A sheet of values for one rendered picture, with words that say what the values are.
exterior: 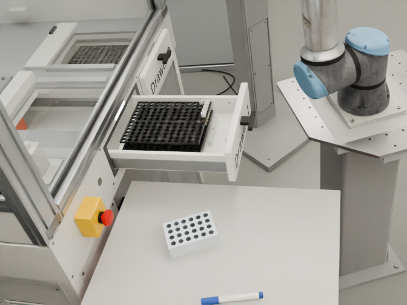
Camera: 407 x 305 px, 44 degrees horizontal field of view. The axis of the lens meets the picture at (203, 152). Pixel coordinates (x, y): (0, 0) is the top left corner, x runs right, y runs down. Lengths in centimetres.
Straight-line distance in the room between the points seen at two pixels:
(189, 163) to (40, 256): 43
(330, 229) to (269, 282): 21
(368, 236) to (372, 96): 61
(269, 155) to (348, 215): 81
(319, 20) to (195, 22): 180
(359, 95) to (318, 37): 27
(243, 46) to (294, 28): 120
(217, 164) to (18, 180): 51
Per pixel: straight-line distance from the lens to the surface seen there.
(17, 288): 141
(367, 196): 177
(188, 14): 304
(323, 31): 134
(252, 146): 257
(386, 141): 151
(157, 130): 139
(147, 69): 159
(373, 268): 212
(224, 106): 148
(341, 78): 141
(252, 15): 232
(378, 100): 155
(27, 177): 106
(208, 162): 130
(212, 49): 314
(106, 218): 122
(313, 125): 155
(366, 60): 144
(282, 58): 324
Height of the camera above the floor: 177
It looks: 42 degrees down
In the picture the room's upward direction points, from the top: 12 degrees counter-clockwise
